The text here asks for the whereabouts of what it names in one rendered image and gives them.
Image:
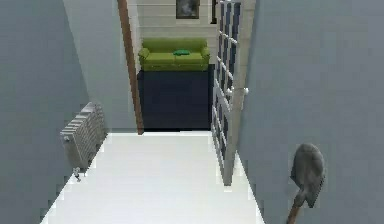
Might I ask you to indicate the brown wooden door frame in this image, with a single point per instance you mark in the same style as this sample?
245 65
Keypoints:
130 66

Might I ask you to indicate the green sofa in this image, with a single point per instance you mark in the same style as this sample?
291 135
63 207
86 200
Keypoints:
173 55

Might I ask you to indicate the green circuit board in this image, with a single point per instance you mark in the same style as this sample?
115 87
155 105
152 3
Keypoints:
181 52

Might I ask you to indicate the white glass-paned room door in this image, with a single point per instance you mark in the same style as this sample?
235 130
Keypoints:
226 86

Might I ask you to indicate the dark framed wall picture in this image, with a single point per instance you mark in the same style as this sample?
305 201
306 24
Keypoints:
187 8

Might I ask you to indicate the grey wall radiator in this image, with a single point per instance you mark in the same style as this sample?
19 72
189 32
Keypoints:
85 130

